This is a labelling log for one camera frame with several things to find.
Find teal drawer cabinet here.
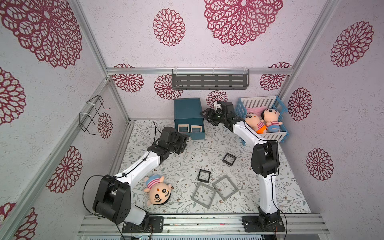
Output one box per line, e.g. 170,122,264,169
174,98,206,140

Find black brooch box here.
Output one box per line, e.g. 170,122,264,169
222,153,237,167
197,169,211,184

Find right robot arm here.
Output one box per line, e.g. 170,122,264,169
200,102,282,229

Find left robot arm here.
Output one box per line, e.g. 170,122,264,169
92,127,189,226

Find grey brooch box left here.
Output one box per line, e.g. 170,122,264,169
191,183,217,209

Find grey brooch box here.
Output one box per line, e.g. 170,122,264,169
191,183,217,209
213,175,239,201

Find grey brooch box right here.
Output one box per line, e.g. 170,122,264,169
213,175,239,201

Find plush doll orange pants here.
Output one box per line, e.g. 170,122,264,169
245,114,267,134

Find blue white toy crib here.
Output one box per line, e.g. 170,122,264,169
235,96,290,143

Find large plush doll head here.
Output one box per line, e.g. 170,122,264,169
144,175,172,206

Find plush doll blue pants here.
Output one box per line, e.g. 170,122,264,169
261,108,283,133

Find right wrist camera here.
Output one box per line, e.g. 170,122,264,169
214,101,222,110

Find grey wall shelf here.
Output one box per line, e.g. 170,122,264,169
171,69,250,90

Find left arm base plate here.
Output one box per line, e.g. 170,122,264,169
122,216,164,234

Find black wire rack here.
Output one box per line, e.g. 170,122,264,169
79,95,111,136

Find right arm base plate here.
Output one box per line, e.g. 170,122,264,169
242,210,286,233

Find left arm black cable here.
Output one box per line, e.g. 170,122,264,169
81,174,127,240

